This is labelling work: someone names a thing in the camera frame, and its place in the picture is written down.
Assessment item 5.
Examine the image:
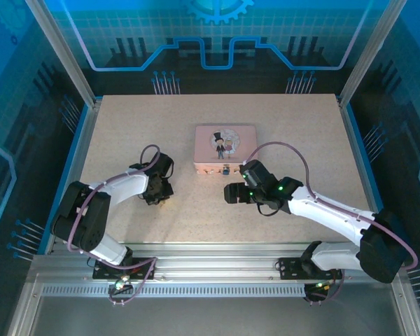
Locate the grey metal tray panel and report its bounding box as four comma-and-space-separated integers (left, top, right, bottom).
6, 279, 420, 336

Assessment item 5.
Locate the blue edge strip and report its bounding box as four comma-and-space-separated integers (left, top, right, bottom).
37, 104, 92, 255
345, 103, 400, 256

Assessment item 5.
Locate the pink tin box with cartoon couple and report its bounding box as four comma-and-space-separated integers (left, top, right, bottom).
193, 124, 258, 176

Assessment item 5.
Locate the slotted metal cable duct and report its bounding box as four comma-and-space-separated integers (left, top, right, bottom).
41, 285, 337, 299

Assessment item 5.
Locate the aluminium frame post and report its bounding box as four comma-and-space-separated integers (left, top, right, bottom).
24, 0, 102, 106
338, 0, 409, 106

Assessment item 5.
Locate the aluminium side rail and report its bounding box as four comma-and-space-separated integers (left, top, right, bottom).
43, 99, 103, 255
337, 96, 390, 255

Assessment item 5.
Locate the aluminium cross beam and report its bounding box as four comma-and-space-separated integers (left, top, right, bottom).
27, 242, 412, 285

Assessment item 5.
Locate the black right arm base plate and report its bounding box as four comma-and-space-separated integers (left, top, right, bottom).
277, 257, 344, 281

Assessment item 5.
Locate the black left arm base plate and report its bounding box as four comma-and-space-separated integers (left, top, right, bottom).
92, 257, 158, 281

